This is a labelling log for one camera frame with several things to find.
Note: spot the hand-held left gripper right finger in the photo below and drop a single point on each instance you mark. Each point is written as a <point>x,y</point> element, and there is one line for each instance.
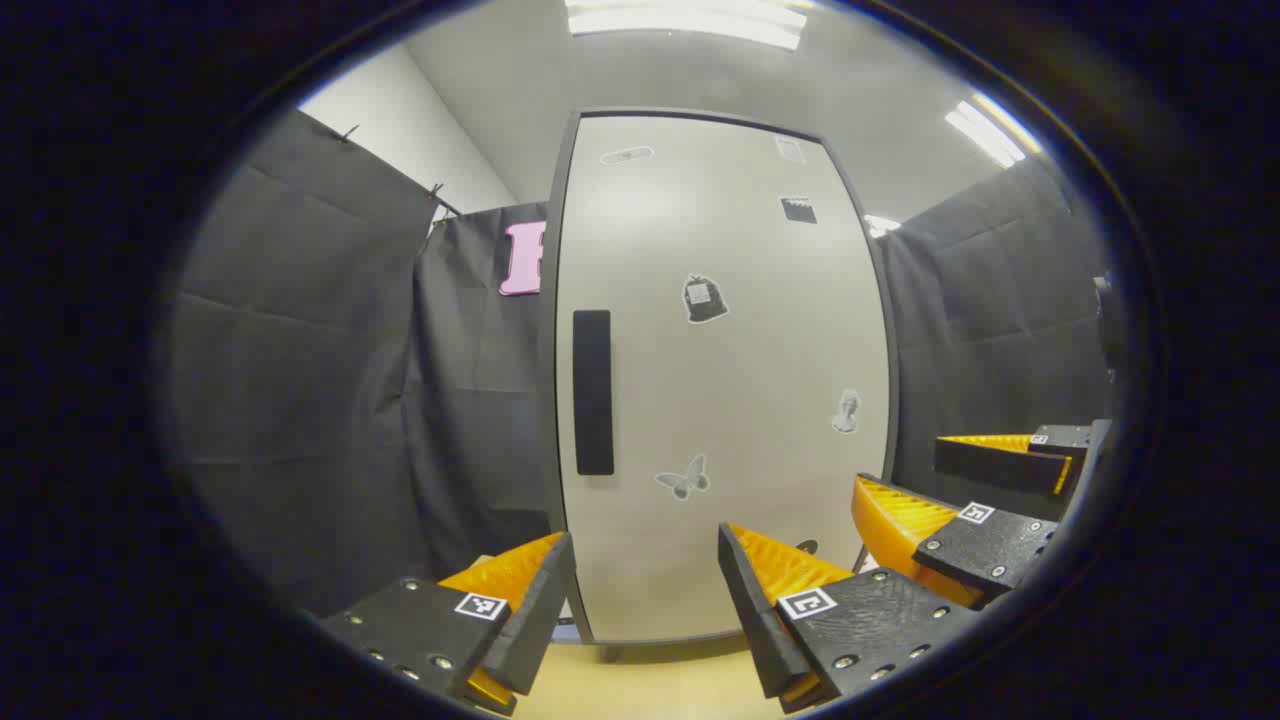
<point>750,620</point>

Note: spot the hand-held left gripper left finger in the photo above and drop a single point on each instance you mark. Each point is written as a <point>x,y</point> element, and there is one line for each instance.
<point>545,610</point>

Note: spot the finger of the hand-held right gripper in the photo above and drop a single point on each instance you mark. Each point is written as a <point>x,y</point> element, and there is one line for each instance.
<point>985,550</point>
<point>990,465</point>

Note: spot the dark grey cabinet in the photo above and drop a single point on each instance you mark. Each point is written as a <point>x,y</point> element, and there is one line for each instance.
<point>549,400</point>

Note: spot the small ceiling light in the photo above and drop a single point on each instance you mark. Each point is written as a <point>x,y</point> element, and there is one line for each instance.
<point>880,224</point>

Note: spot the large ceiling light panel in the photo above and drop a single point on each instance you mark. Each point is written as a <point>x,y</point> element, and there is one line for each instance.
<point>690,22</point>

